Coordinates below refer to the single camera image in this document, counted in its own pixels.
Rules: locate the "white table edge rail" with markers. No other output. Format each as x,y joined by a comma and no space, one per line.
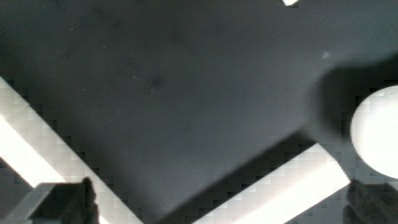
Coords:
41,158

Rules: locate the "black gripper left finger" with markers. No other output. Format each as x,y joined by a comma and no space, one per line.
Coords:
57,204

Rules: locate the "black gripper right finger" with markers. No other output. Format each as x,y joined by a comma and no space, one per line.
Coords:
371,208

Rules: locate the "white side rail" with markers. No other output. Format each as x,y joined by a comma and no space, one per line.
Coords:
286,192

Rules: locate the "white lamp bulb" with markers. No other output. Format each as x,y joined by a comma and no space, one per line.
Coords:
373,131

